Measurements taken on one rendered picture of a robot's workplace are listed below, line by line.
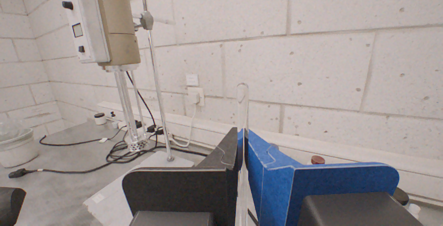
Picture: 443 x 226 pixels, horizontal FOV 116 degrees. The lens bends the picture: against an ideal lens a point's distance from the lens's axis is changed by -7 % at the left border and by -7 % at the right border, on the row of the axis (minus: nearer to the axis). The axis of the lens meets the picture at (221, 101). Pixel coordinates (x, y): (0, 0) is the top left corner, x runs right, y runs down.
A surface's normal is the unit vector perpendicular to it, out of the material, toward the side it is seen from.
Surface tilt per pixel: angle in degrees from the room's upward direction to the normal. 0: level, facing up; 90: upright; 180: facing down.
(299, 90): 90
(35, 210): 0
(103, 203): 0
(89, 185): 0
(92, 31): 90
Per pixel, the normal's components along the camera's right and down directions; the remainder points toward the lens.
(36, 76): 0.89, 0.10
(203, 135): -0.46, 0.29
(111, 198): -0.04, -0.95
